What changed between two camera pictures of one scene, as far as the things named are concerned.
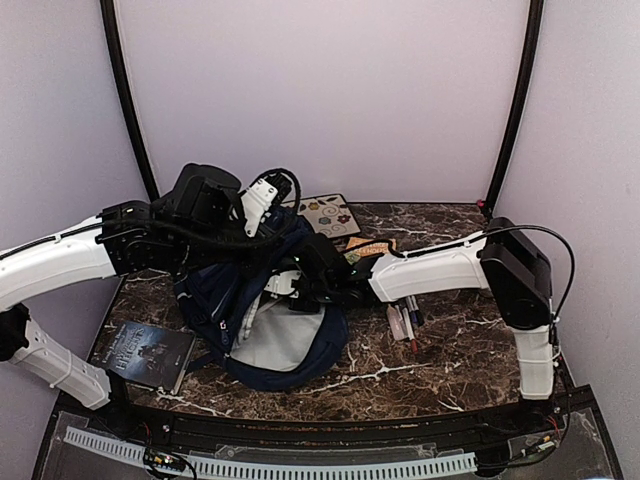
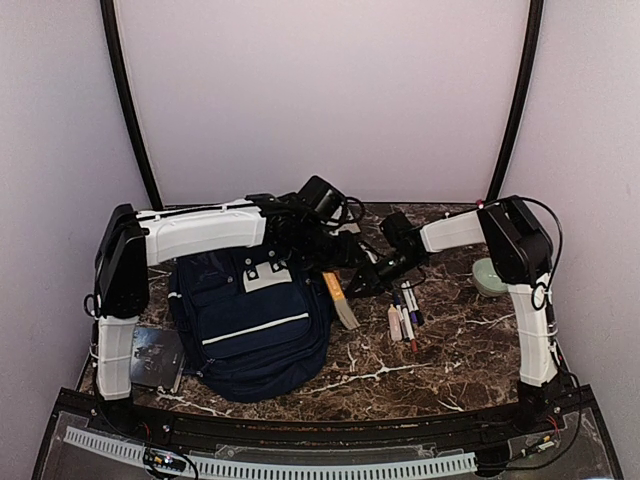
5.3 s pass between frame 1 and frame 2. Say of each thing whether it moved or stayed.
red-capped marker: stayed
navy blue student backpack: moved
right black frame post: stayed
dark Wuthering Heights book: stayed
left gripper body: moved
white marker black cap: stayed
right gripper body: moved
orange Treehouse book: moved
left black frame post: stayed
